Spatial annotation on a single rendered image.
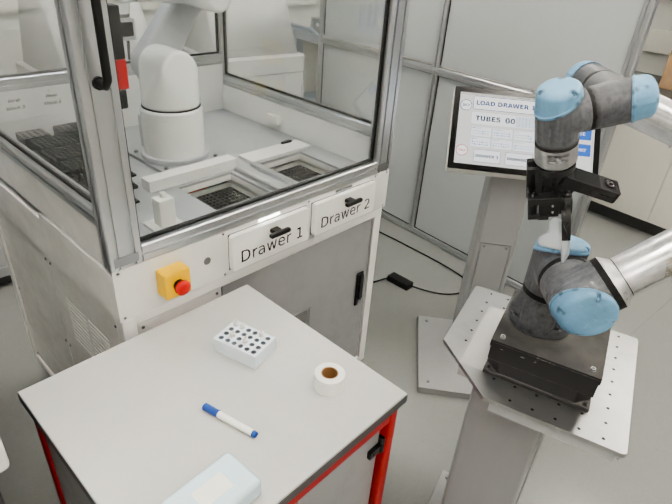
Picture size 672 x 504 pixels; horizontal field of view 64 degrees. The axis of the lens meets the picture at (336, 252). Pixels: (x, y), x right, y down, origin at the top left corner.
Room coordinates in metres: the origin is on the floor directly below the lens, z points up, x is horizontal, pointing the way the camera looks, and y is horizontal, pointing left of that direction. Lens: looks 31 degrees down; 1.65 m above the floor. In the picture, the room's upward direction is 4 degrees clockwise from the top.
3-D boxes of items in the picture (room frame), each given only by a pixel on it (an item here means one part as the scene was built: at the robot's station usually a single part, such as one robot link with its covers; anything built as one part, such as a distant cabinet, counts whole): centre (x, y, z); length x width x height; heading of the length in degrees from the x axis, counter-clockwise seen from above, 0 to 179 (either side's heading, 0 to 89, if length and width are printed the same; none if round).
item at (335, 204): (1.59, -0.02, 0.87); 0.29 x 0.02 x 0.11; 139
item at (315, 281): (1.71, 0.52, 0.40); 1.03 x 0.95 x 0.80; 139
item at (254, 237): (1.35, 0.19, 0.87); 0.29 x 0.02 x 0.11; 139
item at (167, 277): (1.09, 0.40, 0.88); 0.07 x 0.05 x 0.07; 139
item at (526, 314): (1.07, -0.51, 0.91); 0.15 x 0.15 x 0.10
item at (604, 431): (1.06, -0.53, 0.70); 0.45 x 0.44 x 0.12; 63
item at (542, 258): (1.06, -0.51, 1.03); 0.13 x 0.12 x 0.14; 0
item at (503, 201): (1.88, -0.64, 0.51); 0.50 x 0.45 x 1.02; 175
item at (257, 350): (0.99, 0.20, 0.78); 0.12 x 0.08 x 0.04; 63
